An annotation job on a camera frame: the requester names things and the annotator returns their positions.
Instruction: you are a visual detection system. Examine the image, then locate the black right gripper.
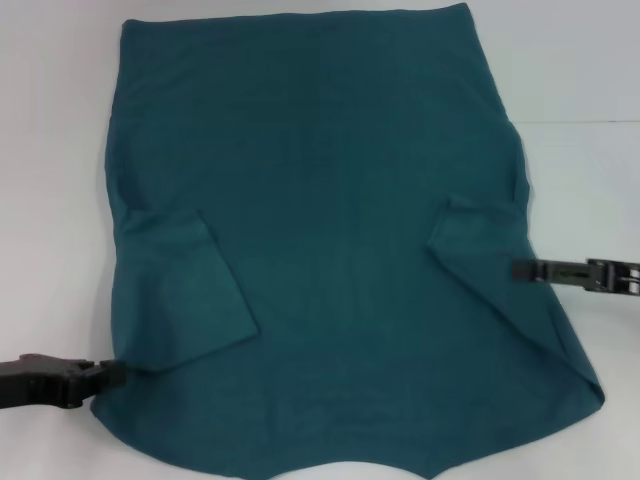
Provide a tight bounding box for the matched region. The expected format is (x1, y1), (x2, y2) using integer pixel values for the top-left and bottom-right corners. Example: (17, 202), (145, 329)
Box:
(511, 255), (640, 300)

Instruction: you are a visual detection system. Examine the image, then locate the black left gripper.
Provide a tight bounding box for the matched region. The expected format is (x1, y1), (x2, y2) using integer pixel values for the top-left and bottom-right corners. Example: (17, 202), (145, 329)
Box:
(0, 352), (128, 412)

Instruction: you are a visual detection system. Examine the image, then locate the teal blue shirt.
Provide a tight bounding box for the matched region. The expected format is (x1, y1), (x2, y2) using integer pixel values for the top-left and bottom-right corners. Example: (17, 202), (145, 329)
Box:
(89, 2), (606, 480)

